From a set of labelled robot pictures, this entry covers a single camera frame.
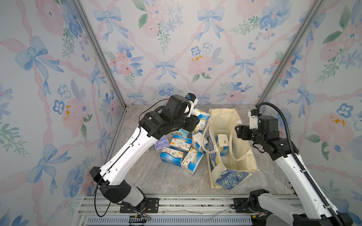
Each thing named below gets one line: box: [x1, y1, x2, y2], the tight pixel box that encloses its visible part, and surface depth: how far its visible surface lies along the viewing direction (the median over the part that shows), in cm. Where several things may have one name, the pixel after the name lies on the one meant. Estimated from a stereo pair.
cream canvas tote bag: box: [201, 108, 259, 190], surface depth 81 cm
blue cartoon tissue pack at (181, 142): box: [169, 134, 193, 152], surface depth 92 cm
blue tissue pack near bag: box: [191, 131, 209, 154], surface depth 86 cm
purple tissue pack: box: [153, 135, 171, 153], surface depth 93 cm
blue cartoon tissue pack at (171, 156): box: [159, 146, 184, 167], surface depth 85 cm
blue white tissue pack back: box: [192, 107, 211, 130], surface depth 66 cm
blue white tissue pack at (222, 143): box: [215, 133, 230, 156], surface depth 87 cm
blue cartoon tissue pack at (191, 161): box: [181, 146, 205, 175], surface depth 85 cm
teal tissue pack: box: [179, 128, 190, 137], surface depth 94 cm
